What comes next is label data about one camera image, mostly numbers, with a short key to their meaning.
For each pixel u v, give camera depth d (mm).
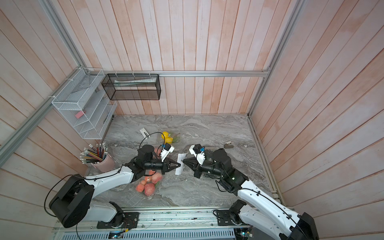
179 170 768
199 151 592
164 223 730
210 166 612
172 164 746
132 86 1068
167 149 717
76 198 420
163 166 709
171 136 1038
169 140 1010
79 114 822
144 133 1066
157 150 730
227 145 1008
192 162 631
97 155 858
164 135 1017
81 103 700
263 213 458
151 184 825
